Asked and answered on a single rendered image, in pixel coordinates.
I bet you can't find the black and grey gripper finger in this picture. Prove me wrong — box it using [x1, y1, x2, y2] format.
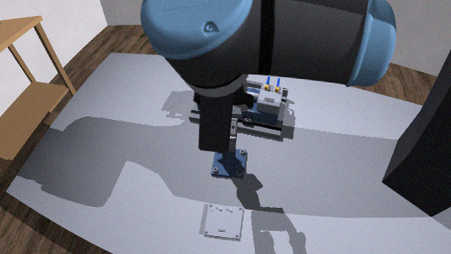
[235, 80, 254, 112]
[194, 92, 200, 105]

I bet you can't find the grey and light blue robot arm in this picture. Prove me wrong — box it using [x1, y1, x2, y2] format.
[140, 0, 396, 153]

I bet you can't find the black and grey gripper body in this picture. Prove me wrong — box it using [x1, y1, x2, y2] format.
[196, 86, 245, 106]

